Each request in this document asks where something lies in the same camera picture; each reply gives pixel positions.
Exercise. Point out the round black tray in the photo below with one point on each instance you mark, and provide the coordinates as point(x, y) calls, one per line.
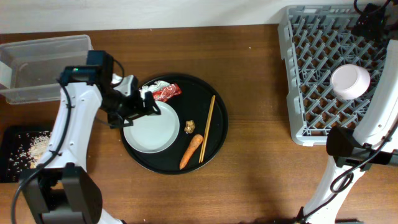
point(192, 104)

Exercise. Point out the black rectangular tray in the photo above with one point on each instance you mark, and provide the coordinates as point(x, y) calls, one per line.
point(9, 174)

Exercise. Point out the white bowl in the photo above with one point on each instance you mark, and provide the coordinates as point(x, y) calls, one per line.
point(350, 81)

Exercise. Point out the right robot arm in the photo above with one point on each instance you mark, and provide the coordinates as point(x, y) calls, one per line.
point(374, 140)

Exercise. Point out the red snack wrapper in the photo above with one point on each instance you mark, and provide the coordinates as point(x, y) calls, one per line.
point(167, 93)

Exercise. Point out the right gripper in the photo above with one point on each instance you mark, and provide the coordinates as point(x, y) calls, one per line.
point(374, 22)

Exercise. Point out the orange carrot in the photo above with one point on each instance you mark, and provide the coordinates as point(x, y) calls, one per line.
point(194, 144)

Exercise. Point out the clear plastic bin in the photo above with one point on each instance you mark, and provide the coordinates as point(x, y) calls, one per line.
point(30, 69)

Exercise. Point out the white plate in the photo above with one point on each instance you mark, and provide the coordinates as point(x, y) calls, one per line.
point(153, 133)

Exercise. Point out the crumpled white tissue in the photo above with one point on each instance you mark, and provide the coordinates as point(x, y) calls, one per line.
point(156, 86)

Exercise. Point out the rice and peanut shells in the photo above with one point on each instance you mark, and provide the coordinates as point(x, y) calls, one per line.
point(37, 146)

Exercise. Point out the wooden chopstick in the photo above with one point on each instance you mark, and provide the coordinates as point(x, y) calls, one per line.
point(206, 130)

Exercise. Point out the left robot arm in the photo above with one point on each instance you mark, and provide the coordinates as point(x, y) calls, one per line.
point(59, 189)

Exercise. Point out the grey dishwasher rack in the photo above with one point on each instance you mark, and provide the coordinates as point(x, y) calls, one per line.
point(314, 42)

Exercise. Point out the brown food scrap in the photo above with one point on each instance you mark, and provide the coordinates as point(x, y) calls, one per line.
point(189, 126)

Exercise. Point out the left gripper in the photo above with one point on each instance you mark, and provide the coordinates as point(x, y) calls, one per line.
point(136, 108)

